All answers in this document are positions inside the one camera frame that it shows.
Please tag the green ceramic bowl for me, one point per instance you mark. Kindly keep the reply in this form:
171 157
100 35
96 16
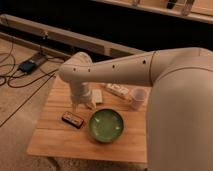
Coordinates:
106 125

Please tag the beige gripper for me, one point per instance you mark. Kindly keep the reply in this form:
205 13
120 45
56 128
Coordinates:
81 93

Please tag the white sponge block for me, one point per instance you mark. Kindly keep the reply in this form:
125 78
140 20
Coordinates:
97 95

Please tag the small wooden table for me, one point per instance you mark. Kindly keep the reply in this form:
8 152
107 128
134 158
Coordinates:
54 138

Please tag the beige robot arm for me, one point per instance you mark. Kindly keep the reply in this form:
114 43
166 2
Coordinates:
179 119

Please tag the long wooden beam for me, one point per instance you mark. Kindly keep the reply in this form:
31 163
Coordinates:
95 45

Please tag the dark rectangular snack box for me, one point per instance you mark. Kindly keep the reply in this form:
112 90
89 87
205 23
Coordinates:
72 119

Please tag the translucent plastic cup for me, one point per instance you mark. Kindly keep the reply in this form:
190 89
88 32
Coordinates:
138 96

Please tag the black power adapter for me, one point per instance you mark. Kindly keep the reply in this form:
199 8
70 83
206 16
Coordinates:
27 67

